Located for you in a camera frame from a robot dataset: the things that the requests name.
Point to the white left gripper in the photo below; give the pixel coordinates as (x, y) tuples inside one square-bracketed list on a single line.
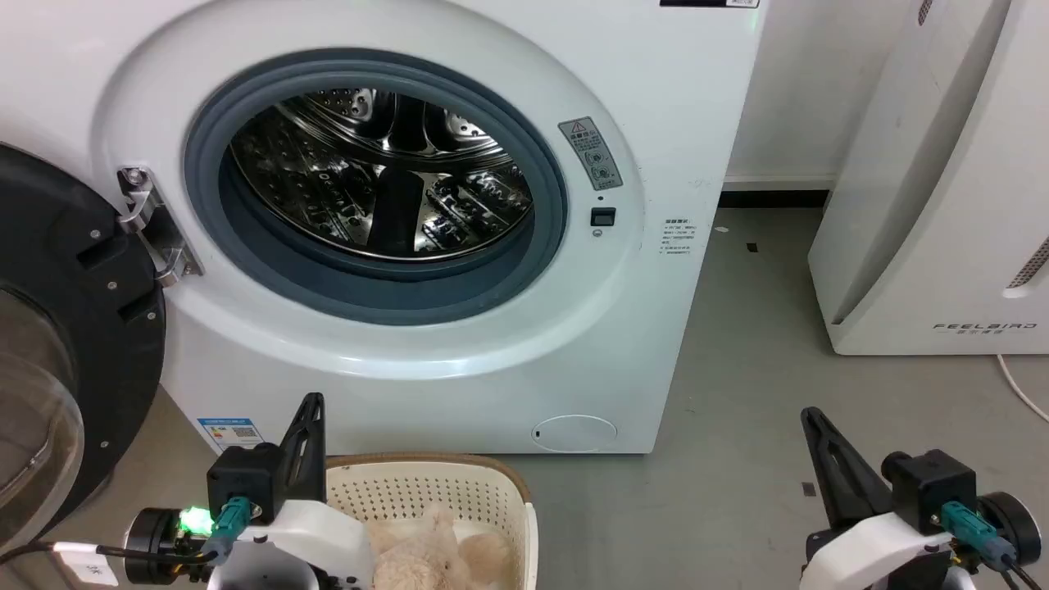
[(320, 545)]

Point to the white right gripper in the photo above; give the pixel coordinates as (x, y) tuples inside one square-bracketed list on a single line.
[(869, 553)]

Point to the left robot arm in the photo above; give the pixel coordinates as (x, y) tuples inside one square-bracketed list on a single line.
[(152, 541)]

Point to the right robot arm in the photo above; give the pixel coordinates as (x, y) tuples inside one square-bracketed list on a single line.
[(1018, 524)]

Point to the beige plush toy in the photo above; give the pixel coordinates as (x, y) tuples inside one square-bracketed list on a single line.
[(422, 561)]

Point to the stainless steel washing machine drum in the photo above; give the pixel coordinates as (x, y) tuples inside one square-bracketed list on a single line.
[(328, 188)]

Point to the black washer door with glass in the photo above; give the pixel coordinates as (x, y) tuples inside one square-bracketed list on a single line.
[(82, 270)]

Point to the black bar with white label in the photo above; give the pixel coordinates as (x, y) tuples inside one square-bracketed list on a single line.
[(705, 2)]

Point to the blue energy label sticker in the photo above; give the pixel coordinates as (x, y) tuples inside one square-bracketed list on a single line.
[(229, 433)]

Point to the cream perforated laundry basket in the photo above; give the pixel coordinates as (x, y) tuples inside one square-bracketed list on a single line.
[(410, 487)]

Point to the grey rubber door gasket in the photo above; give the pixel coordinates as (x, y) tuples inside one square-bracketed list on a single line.
[(328, 288)]

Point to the white air purifier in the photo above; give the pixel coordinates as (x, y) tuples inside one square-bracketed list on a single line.
[(926, 246)]

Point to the oval drain filter cover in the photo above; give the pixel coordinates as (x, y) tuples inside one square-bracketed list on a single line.
[(574, 433)]

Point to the metal door hinge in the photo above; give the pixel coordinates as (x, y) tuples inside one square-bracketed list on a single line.
[(156, 223)]

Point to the black baseboard strip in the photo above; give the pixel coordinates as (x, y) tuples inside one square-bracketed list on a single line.
[(774, 199)]

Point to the small printed text label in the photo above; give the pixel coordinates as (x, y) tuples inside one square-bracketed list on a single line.
[(679, 238)]

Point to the black door latch slot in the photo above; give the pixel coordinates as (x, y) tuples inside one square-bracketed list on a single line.
[(603, 217)]

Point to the white front-load washing machine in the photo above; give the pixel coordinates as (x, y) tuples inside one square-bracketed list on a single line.
[(664, 123)]

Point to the grey warning sticker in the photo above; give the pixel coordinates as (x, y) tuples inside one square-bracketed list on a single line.
[(592, 152)]

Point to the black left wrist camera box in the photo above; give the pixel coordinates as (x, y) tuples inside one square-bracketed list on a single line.
[(242, 475)]

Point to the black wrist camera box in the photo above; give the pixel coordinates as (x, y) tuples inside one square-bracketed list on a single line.
[(242, 475), (930, 487)]

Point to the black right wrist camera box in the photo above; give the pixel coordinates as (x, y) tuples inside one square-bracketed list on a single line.
[(930, 487)]

